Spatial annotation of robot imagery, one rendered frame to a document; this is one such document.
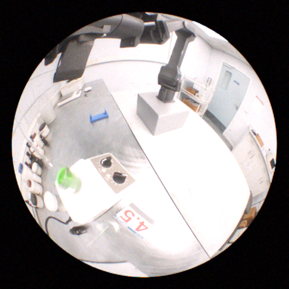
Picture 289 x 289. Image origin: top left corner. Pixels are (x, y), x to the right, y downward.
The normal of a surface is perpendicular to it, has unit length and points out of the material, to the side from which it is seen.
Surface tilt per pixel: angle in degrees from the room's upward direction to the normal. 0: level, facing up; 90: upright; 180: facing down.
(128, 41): 90
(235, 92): 90
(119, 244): 0
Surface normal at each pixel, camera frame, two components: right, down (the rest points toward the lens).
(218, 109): -0.89, 0.31
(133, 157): 0.10, -0.60
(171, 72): -0.60, 0.61
